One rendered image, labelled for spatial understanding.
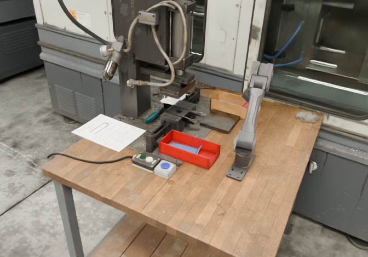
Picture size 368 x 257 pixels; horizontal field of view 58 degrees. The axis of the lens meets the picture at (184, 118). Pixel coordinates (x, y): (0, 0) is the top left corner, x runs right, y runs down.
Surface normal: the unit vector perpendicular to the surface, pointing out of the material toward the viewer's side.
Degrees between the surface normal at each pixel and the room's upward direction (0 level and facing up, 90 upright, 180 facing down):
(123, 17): 90
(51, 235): 0
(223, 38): 90
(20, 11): 90
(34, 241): 0
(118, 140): 1
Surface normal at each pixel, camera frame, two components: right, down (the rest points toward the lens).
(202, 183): 0.04, -0.86
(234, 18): -0.52, 0.43
